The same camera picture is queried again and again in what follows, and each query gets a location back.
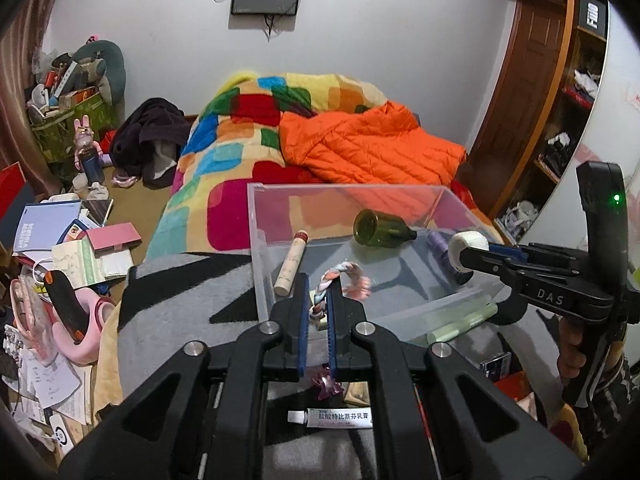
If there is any pale green booklet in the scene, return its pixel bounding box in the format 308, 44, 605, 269
51, 237, 107, 291

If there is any brown curtain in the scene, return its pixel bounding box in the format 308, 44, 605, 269
0, 0, 68, 198

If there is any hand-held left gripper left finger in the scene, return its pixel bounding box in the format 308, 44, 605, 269
57, 273, 309, 480

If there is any person's right forearm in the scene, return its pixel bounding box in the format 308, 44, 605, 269
575, 340, 640, 463

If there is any green glass bottle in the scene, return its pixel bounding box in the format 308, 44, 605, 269
353, 209, 418, 248

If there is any green storage bag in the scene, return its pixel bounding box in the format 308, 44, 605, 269
31, 87, 120, 163

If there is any orange down jacket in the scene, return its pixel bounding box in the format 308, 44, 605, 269
278, 100, 468, 187

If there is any colourful patchwork blanket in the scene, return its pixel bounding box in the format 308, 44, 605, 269
145, 71, 501, 261

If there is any clear plastic box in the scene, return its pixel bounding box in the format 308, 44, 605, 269
247, 182, 512, 345

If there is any pink plastic holder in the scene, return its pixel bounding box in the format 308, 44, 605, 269
9, 277, 117, 365

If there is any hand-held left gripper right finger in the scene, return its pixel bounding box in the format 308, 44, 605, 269
325, 285, 586, 480

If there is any red book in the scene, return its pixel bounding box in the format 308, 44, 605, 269
0, 161, 37, 223

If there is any blue book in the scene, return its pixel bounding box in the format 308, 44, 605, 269
12, 201, 82, 255

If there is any pile of loose papers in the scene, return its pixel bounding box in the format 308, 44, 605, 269
0, 325, 86, 456

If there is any wooden shelf unit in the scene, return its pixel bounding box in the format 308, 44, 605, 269
492, 0, 612, 247

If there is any pink rabbit bottle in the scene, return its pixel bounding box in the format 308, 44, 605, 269
71, 116, 105, 185

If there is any pink hair clip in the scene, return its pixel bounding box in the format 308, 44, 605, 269
312, 366, 342, 402

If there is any small dark blue box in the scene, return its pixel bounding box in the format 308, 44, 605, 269
481, 352, 512, 382

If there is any beige tube with red cap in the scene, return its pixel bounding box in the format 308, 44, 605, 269
273, 230, 308, 297

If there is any wooden door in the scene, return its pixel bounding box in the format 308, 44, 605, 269
467, 0, 572, 221

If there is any person's right hand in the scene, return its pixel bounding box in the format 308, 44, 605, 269
557, 317, 587, 403

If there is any pale green stick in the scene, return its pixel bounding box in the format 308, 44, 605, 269
426, 295, 497, 346

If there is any purple tube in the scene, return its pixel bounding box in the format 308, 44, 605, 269
426, 230, 468, 285

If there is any pink white braided rope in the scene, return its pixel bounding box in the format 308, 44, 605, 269
307, 259, 373, 322

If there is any white ointment tube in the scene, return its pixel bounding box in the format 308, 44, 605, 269
287, 407, 374, 430

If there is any grey black blanket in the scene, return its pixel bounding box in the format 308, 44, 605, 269
116, 252, 566, 480

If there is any white tape roll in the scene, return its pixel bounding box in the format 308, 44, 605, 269
447, 230, 490, 275

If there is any pink flat box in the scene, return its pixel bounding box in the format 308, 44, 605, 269
86, 222, 144, 252

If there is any black orange handled tool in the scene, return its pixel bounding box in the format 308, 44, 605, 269
44, 269, 87, 345

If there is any grey green neck pillow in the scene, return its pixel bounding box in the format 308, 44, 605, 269
72, 40, 127, 107

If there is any black box with white print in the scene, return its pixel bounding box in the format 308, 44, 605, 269
576, 0, 610, 42

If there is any dark clothing pile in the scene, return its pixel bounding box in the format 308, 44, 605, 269
108, 97, 192, 190

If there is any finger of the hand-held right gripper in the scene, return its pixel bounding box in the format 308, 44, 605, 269
458, 247, 536, 306
487, 242, 581, 263

